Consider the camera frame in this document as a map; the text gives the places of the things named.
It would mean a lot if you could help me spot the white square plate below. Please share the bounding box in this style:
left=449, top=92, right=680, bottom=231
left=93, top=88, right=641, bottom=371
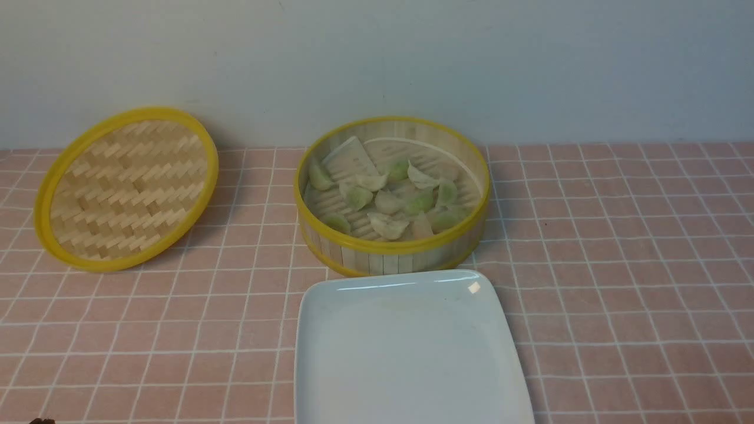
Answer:
left=294, top=269, right=535, bottom=423

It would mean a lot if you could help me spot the pale dumpling centre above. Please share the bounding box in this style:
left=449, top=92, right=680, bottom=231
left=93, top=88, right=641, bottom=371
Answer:
left=374, top=190, right=405, bottom=216

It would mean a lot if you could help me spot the pale dumpling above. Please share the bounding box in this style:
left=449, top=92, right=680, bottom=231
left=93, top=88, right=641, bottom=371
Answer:
left=411, top=212, right=434, bottom=240
left=355, top=174, right=389, bottom=193
left=374, top=190, right=405, bottom=216
left=367, top=212, right=409, bottom=241

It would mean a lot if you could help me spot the yellow-rimmed bamboo steamer basket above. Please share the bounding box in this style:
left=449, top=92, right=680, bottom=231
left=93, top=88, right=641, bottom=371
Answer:
left=294, top=116, right=492, bottom=276

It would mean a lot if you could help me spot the green dumpling left middle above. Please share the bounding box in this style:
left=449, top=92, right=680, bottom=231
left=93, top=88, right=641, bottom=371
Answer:
left=339, top=182, right=374, bottom=211

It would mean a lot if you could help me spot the pale dumpling upper middle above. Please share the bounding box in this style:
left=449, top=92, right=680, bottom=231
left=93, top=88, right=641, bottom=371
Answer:
left=355, top=174, right=389, bottom=193

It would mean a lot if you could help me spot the green dumpling front left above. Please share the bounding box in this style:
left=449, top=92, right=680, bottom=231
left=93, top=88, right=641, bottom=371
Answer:
left=320, top=213, right=351, bottom=234

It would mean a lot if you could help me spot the green dumpling top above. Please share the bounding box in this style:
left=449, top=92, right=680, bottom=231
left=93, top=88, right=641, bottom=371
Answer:
left=386, top=158, right=410, bottom=183

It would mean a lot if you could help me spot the pale dumpling front right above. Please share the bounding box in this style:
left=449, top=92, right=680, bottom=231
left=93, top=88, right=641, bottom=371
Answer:
left=411, top=212, right=434, bottom=240

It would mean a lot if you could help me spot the green dumpling centre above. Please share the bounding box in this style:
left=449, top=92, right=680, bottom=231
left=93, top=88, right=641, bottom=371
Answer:
left=403, top=187, right=435, bottom=216

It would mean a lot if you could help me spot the white dumpling upper right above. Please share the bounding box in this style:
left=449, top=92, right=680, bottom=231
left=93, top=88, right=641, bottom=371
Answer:
left=406, top=161, right=441, bottom=190

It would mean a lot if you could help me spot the white steamer liner paper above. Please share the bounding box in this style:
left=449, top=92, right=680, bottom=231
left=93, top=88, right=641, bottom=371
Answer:
left=322, top=136, right=379, bottom=181

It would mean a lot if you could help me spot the green dumpling far left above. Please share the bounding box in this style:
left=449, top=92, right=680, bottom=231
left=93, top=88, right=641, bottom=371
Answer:
left=309, top=158, right=336, bottom=191

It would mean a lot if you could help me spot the yellow-rimmed bamboo steamer lid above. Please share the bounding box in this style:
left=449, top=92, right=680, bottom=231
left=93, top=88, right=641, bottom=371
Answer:
left=34, top=107, right=219, bottom=272

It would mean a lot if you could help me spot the pink checked tablecloth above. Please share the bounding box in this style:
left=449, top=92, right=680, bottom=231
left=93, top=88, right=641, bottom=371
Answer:
left=1, top=143, right=753, bottom=423

